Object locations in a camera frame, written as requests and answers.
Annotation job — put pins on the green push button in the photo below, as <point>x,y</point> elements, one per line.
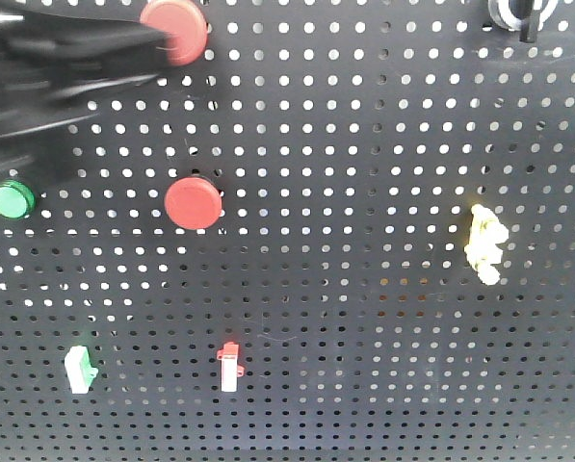
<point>17,200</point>

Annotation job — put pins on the black perforated pegboard panel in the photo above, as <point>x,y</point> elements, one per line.
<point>349,141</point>

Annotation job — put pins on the green white rocker switch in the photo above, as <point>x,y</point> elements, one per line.
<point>79,370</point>

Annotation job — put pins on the yellow toggle switch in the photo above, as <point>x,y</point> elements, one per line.
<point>482,251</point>

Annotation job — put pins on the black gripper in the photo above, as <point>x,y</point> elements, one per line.
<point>50,67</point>

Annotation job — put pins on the red white rocker switch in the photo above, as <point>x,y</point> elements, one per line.
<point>231,370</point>

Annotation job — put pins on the black rotary knob switch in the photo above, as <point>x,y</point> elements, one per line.
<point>526,17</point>

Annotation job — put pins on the red push button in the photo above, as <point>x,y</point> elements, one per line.
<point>184,24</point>
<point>193,203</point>

